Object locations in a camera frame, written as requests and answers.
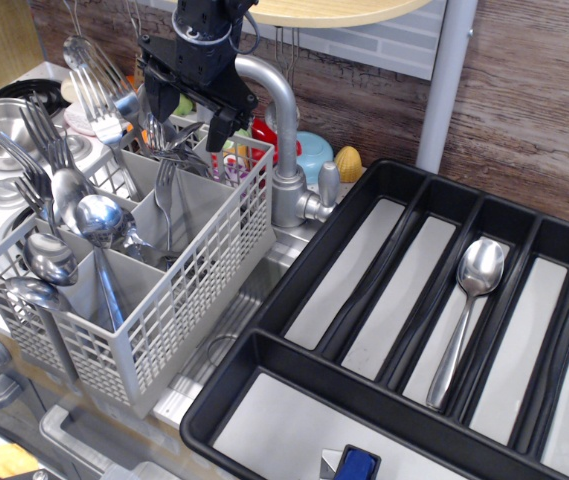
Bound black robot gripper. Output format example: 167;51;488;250
138;1;257;152

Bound big steel spoon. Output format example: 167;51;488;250
146;113;205;166

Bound slotted steel spoon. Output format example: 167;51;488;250
63;35;140;123

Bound steel spoon behind centre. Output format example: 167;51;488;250
51;168;96;235

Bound grey plastic cutlery basket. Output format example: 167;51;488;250
0;136;275;417

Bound steel spoon front left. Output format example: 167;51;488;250
23;233;79;286

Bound steel spoon lowest left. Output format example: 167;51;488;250
0;275;73;312

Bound black cutlery tray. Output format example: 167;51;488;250
180;160;569;479

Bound steel spoon in tray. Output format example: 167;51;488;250
426;238;505;411

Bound steel fork middle compartment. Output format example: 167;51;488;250
155;158;175;250

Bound red toy pepper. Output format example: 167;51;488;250
251;118;302;165

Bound large steel fork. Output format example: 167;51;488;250
70;67;141;201

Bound light blue toy bowl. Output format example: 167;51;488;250
297;131;334;177

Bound silver kitchen faucet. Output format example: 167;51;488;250
235;55;340;228

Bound steel fork left cluster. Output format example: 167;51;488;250
0;94;73;236

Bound light wooden round shelf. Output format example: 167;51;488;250
249;0;429;29

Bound yellow toy corn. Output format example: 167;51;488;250
334;146;363;183

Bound blue block bottom edge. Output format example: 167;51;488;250
333;445;381;480

